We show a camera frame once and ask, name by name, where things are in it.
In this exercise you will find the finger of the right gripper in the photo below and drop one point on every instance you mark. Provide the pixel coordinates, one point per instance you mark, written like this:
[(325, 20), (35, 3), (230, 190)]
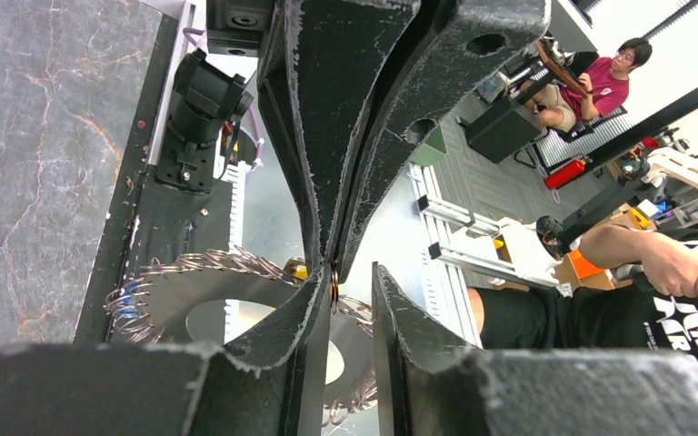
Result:
[(459, 44), (320, 62)]

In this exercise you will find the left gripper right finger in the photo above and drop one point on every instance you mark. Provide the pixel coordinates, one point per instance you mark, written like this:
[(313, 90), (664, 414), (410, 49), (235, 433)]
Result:
[(431, 381)]

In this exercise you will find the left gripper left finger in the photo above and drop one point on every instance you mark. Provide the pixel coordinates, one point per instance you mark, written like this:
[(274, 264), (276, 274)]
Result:
[(269, 381)]

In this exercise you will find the yellow tagged key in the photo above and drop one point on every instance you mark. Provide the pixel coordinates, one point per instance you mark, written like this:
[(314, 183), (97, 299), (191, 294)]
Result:
[(295, 269)]

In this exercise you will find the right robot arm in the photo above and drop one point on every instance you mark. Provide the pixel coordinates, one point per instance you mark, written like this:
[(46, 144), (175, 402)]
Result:
[(215, 85)]

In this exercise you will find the black box on floor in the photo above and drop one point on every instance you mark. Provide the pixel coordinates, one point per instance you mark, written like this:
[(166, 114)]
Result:
[(503, 129)]

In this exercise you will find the green storage box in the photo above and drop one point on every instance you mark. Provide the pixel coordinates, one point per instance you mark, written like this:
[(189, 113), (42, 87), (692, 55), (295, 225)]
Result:
[(432, 150)]

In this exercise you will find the seated person in maroon shirt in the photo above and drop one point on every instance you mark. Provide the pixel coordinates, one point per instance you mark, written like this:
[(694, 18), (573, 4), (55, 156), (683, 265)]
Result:
[(606, 83)]

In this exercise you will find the red fire extinguisher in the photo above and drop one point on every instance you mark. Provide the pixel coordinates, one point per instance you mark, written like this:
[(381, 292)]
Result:
[(565, 173)]

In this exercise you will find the person in black clothes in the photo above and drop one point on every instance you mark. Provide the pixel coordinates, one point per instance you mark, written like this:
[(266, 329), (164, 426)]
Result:
[(655, 309)]

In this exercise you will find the aluminium extrusion rail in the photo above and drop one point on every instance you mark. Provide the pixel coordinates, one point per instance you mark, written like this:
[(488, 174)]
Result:
[(462, 241)]

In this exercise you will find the slotted metal cable duct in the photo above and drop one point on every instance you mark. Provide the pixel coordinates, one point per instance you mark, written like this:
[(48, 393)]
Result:
[(236, 176)]

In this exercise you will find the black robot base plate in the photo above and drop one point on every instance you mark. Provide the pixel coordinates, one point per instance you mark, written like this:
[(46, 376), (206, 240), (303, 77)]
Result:
[(148, 222)]

